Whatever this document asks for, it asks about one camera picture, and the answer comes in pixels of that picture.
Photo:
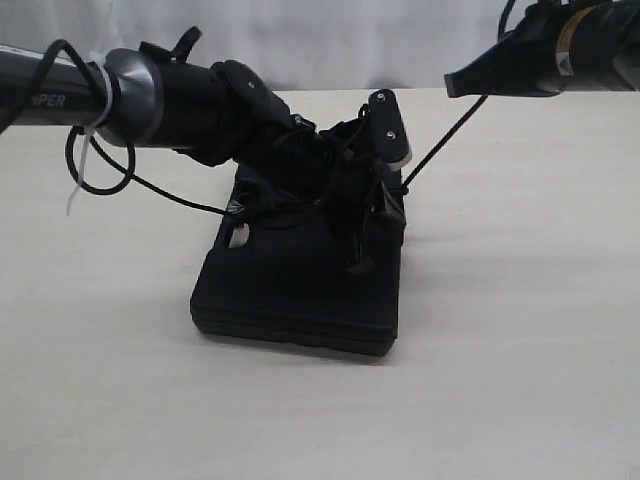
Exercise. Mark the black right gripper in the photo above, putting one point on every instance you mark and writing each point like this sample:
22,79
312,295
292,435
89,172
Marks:
579,46

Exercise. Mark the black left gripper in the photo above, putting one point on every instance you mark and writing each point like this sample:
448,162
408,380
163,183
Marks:
226,112

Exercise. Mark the white zip tie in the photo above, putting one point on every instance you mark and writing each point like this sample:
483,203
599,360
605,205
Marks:
99,59

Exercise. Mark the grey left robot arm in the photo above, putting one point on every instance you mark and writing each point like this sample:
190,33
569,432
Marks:
152,97

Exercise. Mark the black plastic carrying case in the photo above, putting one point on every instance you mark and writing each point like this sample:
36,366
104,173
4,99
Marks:
293,287

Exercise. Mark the white backdrop curtain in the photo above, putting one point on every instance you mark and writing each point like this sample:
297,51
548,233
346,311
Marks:
293,45

